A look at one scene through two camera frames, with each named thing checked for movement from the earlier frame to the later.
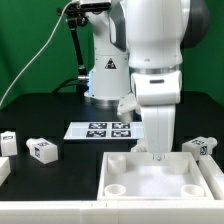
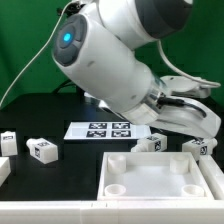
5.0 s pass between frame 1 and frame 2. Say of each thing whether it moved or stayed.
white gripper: moved
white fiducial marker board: stayed
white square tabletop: stayed
